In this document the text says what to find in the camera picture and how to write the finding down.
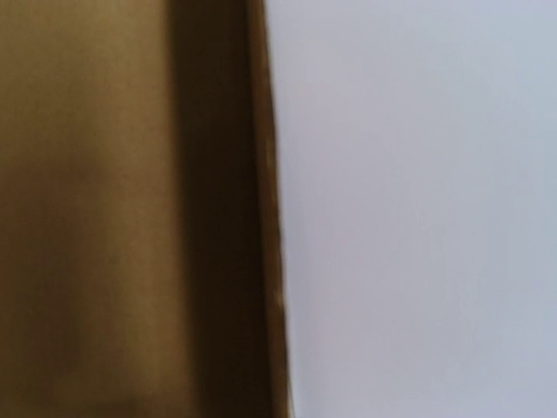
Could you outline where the brown cardboard box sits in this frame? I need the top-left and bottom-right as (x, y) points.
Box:
(1, 1), (291, 417)

